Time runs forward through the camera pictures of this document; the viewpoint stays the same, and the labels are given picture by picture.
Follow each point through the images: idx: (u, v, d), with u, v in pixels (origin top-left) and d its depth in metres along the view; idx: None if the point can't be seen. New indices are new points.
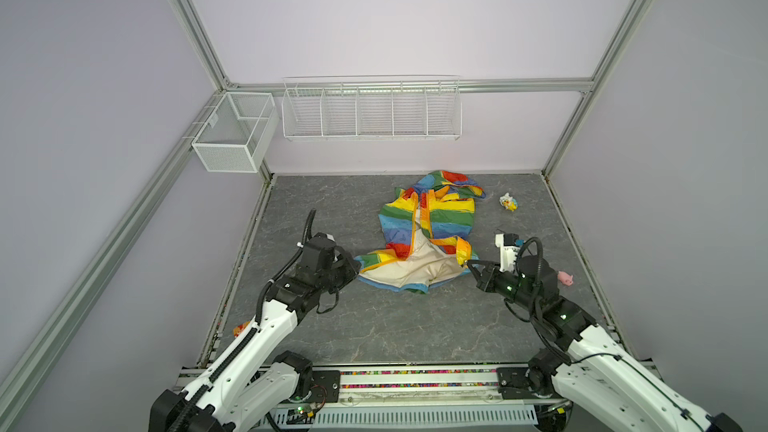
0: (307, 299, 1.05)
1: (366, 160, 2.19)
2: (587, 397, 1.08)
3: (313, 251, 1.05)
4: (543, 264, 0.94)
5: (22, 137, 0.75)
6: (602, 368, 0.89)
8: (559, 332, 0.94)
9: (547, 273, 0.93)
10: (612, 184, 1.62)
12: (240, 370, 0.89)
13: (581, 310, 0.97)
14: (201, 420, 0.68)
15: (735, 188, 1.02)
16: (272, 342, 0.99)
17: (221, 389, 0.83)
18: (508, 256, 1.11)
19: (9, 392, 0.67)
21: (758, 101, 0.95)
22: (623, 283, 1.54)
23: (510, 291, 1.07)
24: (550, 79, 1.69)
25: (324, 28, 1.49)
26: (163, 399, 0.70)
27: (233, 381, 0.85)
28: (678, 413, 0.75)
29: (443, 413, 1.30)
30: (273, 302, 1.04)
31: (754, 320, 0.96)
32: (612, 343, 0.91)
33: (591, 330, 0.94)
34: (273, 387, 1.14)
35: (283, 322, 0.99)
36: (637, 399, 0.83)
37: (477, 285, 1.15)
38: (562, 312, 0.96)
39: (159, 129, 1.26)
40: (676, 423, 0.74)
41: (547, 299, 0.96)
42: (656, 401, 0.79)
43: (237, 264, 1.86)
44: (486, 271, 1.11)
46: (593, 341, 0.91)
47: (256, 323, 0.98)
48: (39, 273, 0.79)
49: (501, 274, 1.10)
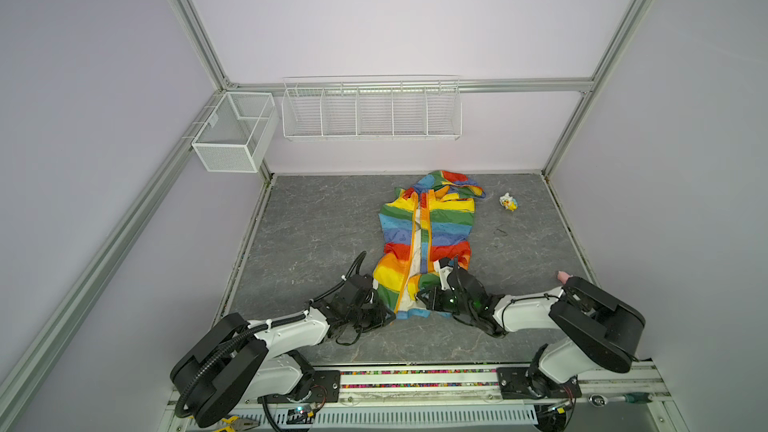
0: (335, 327, 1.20)
1: (366, 160, 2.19)
2: (554, 360, 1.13)
3: (353, 287, 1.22)
4: (460, 274, 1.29)
5: (18, 136, 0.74)
6: (513, 317, 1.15)
8: (492, 323, 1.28)
9: (469, 282, 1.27)
10: (611, 184, 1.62)
12: (289, 332, 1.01)
13: (498, 295, 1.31)
14: (252, 346, 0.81)
15: (735, 188, 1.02)
16: (310, 335, 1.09)
17: (273, 337, 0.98)
18: (444, 275, 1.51)
19: (8, 393, 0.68)
21: (758, 101, 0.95)
22: (622, 282, 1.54)
23: (452, 302, 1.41)
24: (551, 79, 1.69)
25: (324, 29, 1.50)
26: (230, 320, 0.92)
27: (282, 337, 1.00)
28: (544, 299, 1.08)
29: (442, 412, 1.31)
30: (315, 310, 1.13)
31: (756, 318, 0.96)
32: (505, 295, 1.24)
33: (502, 300, 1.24)
34: (279, 371, 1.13)
35: (320, 327, 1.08)
36: (537, 315, 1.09)
37: (429, 308, 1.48)
38: (486, 306, 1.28)
39: (159, 129, 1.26)
40: (544, 305, 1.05)
41: (476, 301, 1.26)
42: (535, 303, 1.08)
43: (237, 264, 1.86)
44: (431, 294, 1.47)
46: (498, 305, 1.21)
47: (304, 313, 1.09)
48: (39, 273, 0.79)
49: (443, 292, 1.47)
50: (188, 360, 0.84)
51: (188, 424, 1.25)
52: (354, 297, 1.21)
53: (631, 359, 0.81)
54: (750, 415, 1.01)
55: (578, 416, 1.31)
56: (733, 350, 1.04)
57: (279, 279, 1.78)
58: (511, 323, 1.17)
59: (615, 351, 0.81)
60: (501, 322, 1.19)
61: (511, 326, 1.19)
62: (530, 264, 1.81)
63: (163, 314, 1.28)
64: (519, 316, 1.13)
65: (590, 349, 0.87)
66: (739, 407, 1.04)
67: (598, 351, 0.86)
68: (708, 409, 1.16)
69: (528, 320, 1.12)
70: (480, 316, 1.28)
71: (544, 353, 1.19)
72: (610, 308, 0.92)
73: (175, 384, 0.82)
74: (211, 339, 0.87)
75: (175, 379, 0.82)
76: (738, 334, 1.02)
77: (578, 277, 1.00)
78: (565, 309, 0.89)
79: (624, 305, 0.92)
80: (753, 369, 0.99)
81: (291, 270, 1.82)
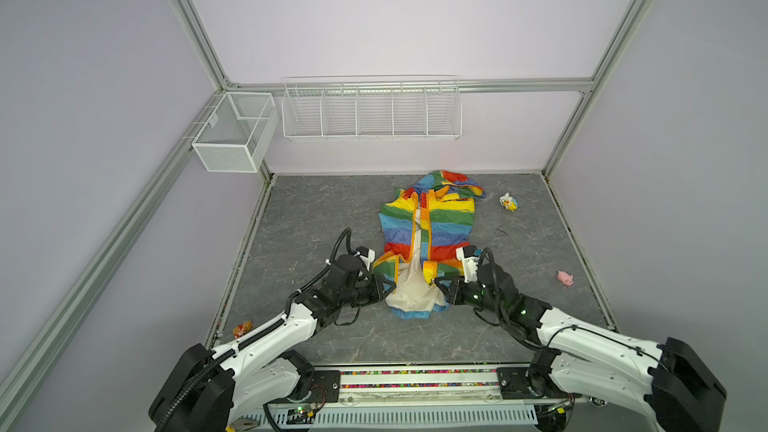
0: (327, 315, 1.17)
1: (366, 160, 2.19)
2: (581, 379, 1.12)
3: (339, 270, 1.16)
4: (497, 272, 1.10)
5: (19, 136, 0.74)
6: (569, 342, 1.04)
8: (526, 328, 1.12)
9: (503, 279, 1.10)
10: (612, 183, 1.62)
12: (263, 349, 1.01)
13: (536, 299, 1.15)
14: (218, 380, 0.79)
15: (736, 187, 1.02)
16: (291, 339, 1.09)
17: (243, 360, 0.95)
18: (470, 265, 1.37)
19: (9, 392, 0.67)
21: (759, 100, 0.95)
22: (623, 282, 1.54)
23: (476, 299, 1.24)
24: (551, 79, 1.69)
25: (324, 29, 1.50)
26: (193, 353, 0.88)
27: (254, 356, 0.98)
28: (634, 353, 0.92)
29: (442, 413, 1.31)
30: (300, 305, 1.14)
31: (755, 318, 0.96)
32: (567, 316, 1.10)
33: (547, 314, 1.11)
34: (272, 381, 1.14)
35: (306, 324, 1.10)
36: (605, 356, 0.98)
37: (448, 299, 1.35)
38: (523, 310, 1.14)
39: (159, 128, 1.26)
40: (636, 362, 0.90)
41: (509, 301, 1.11)
42: (618, 351, 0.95)
43: (237, 264, 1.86)
44: (453, 285, 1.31)
46: (552, 321, 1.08)
47: (283, 317, 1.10)
48: (39, 272, 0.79)
49: (466, 285, 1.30)
50: (160, 401, 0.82)
51: None
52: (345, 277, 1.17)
53: None
54: (748, 414, 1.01)
55: (579, 416, 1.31)
56: (732, 352, 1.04)
57: (279, 279, 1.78)
58: (559, 343, 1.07)
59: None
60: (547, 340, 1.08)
61: (557, 346, 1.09)
62: (530, 264, 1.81)
63: (163, 315, 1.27)
64: (578, 345, 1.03)
65: (667, 420, 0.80)
66: (738, 407, 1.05)
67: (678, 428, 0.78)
68: None
69: (587, 352, 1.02)
70: (513, 319, 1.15)
71: (562, 362, 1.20)
72: (704, 382, 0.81)
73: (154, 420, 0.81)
74: (177, 375, 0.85)
75: (154, 416, 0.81)
76: (737, 335, 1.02)
77: (681, 342, 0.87)
78: (673, 382, 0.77)
79: (720, 385, 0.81)
80: (751, 370, 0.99)
81: (291, 270, 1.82)
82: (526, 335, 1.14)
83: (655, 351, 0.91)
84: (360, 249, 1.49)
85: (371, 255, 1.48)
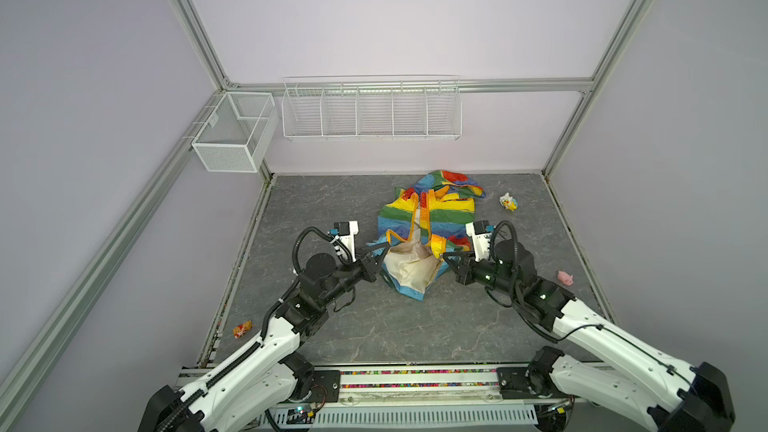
0: (313, 323, 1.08)
1: (367, 160, 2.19)
2: (582, 382, 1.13)
3: (309, 283, 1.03)
4: (518, 249, 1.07)
5: (17, 137, 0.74)
6: (588, 340, 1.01)
8: (541, 312, 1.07)
9: (526, 257, 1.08)
10: (611, 183, 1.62)
12: (236, 380, 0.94)
13: (560, 288, 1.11)
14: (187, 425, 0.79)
15: (735, 188, 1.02)
16: (271, 360, 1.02)
17: (214, 397, 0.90)
18: (481, 243, 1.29)
19: (8, 393, 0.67)
21: (759, 101, 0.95)
22: (622, 282, 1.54)
23: (488, 278, 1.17)
24: (551, 79, 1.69)
25: (324, 29, 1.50)
26: (161, 396, 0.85)
27: (227, 391, 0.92)
28: (665, 371, 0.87)
29: (442, 412, 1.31)
30: (281, 320, 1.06)
31: (754, 318, 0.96)
32: (596, 316, 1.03)
33: (570, 306, 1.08)
34: (266, 393, 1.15)
35: (286, 342, 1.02)
36: (626, 366, 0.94)
37: (457, 279, 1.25)
38: (542, 294, 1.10)
39: (159, 128, 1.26)
40: (666, 381, 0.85)
41: (527, 282, 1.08)
42: (647, 365, 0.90)
43: (237, 264, 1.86)
44: (463, 263, 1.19)
46: (574, 315, 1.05)
47: (258, 338, 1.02)
48: (39, 273, 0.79)
49: (478, 263, 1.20)
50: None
51: None
52: (321, 282, 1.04)
53: None
54: (748, 415, 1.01)
55: (578, 416, 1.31)
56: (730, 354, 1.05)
57: (279, 279, 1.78)
58: (577, 338, 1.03)
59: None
60: (562, 333, 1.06)
61: (573, 339, 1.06)
62: None
63: (163, 314, 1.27)
64: (598, 347, 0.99)
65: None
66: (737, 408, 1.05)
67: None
68: None
69: (606, 355, 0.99)
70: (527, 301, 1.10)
71: (563, 363, 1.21)
72: (722, 410, 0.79)
73: None
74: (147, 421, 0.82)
75: None
76: (737, 335, 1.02)
77: (715, 368, 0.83)
78: (703, 408, 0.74)
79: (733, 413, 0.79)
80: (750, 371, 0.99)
81: (291, 270, 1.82)
82: (541, 320, 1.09)
83: (689, 373, 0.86)
84: (338, 224, 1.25)
85: (354, 225, 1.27)
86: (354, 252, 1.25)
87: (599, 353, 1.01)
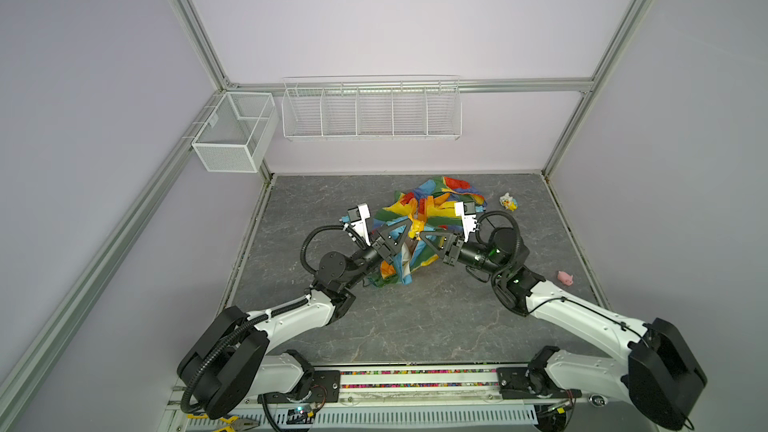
0: (340, 306, 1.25)
1: (367, 160, 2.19)
2: (574, 371, 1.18)
3: (324, 277, 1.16)
4: (519, 243, 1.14)
5: (17, 137, 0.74)
6: (554, 312, 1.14)
8: (516, 296, 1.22)
9: (522, 251, 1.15)
10: (611, 183, 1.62)
12: (290, 320, 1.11)
13: (532, 271, 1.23)
14: (253, 338, 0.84)
15: (736, 188, 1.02)
16: (314, 319, 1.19)
17: (274, 326, 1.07)
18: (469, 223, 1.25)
19: (8, 393, 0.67)
21: (758, 101, 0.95)
22: (623, 281, 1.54)
23: (476, 260, 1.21)
24: (552, 79, 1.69)
25: (325, 30, 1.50)
26: (229, 315, 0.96)
27: (284, 325, 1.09)
28: (617, 328, 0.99)
29: (442, 413, 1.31)
30: (320, 291, 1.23)
31: (755, 319, 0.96)
32: (557, 288, 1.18)
33: (539, 285, 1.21)
34: (282, 369, 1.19)
35: (325, 309, 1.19)
36: (588, 330, 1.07)
37: (445, 261, 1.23)
38: (516, 279, 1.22)
39: (159, 128, 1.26)
40: (617, 337, 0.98)
41: (512, 273, 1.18)
42: (602, 324, 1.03)
43: (237, 264, 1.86)
44: (453, 246, 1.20)
46: (542, 292, 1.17)
47: (308, 298, 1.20)
48: (40, 273, 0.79)
49: (464, 246, 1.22)
50: (192, 357, 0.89)
51: (188, 424, 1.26)
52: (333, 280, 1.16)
53: (685, 418, 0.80)
54: (749, 416, 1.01)
55: (578, 417, 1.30)
56: (733, 355, 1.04)
57: (279, 279, 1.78)
58: (544, 313, 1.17)
59: (677, 416, 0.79)
60: (532, 308, 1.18)
61: (541, 315, 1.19)
62: (530, 264, 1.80)
63: (163, 314, 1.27)
64: (562, 316, 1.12)
65: (640, 396, 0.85)
66: (737, 409, 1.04)
67: (651, 402, 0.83)
68: (706, 409, 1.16)
69: (573, 324, 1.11)
70: (507, 287, 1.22)
71: (556, 356, 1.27)
72: (686, 367, 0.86)
73: (183, 377, 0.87)
74: (211, 334, 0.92)
75: (183, 373, 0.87)
76: (738, 336, 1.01)
77: (668, 324, 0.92)
78: (650, 358, 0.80)
79: (701, 373, 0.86)
80: (751, 371, 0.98)
81: (290, 270, 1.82)
82: (515, 301, 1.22)
83: (639, 327, 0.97)
84: (353, 210, 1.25)
85: (364, 211, 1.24)
86: (367, 239, 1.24)
87: (562, 323, 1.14)
